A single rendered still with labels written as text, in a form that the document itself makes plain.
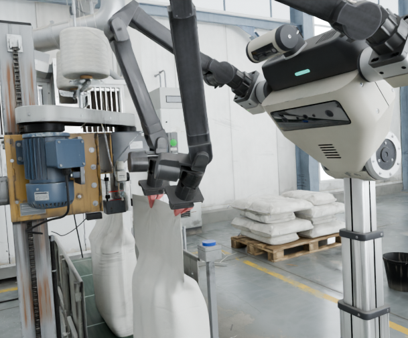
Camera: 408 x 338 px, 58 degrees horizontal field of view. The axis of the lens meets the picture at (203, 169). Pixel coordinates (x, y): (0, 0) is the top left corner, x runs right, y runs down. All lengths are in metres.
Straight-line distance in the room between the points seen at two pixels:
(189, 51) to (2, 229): 3.64
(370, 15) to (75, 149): 0.90
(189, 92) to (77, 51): 0.60
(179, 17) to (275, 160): 6.35
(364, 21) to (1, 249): 3.94
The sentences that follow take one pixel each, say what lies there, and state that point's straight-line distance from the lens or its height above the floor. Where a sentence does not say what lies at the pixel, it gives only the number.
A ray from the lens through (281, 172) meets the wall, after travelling 7.13.
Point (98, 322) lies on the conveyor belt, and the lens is 2.15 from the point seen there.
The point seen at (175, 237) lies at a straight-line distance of 1.13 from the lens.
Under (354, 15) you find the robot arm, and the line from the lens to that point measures 0.87.
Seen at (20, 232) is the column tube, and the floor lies 0.98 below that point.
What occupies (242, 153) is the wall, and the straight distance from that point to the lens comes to 6.61.
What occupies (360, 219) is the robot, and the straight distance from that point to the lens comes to 1.32.
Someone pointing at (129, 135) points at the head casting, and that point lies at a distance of 1.55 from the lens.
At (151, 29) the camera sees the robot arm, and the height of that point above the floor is 1.64.
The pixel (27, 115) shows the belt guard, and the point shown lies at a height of 1.39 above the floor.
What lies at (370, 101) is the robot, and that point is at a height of 1.35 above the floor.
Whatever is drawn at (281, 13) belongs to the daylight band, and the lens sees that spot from 7.65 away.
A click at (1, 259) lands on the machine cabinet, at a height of 0.26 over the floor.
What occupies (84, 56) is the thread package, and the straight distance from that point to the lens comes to 1.35.
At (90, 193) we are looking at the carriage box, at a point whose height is 1.10.
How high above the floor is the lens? 1.25
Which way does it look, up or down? 3 degrees down
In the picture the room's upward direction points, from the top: 3 degrees counter-clockwise
